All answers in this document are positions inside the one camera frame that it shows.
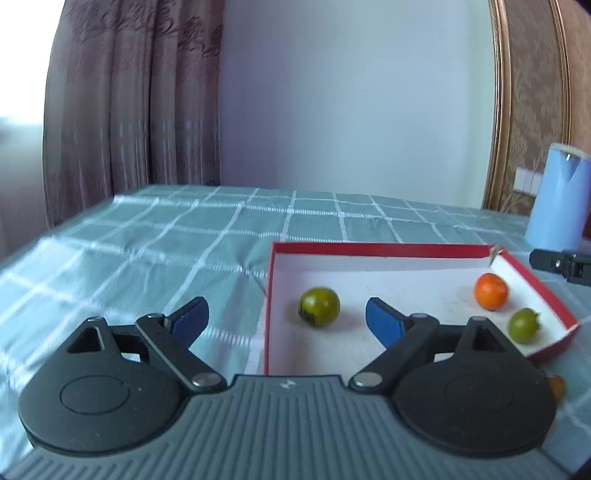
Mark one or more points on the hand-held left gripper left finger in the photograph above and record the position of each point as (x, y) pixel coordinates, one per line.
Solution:
(188, 322)

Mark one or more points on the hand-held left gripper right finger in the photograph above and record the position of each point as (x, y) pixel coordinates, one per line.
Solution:
(384, 324)

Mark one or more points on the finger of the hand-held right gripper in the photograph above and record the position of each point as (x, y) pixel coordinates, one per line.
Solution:
(547, 261)

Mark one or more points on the red cardboard box white inside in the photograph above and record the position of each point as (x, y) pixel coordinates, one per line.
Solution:
(415, 281)

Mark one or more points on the large green tomato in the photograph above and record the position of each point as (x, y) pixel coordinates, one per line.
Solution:
(319, 307)

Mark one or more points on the small green tomato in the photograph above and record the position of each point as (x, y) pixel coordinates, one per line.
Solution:
(523, 326)

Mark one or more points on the light blue cylindrical container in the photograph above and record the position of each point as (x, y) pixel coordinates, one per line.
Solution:
(556, 198)

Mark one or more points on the green checkered tablecloth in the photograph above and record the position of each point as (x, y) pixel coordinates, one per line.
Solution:
(152, 258)

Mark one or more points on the dark orange tomato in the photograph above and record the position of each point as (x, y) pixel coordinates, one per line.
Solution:
(557, 386)

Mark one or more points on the gold framed wallpaper panel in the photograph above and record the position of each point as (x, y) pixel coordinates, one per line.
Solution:
(531, 92)

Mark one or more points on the brown patterned curtain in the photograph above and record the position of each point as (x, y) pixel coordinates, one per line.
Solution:
(134, 97)

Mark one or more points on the white wall socket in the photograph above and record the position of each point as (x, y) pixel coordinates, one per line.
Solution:
(528, 180)

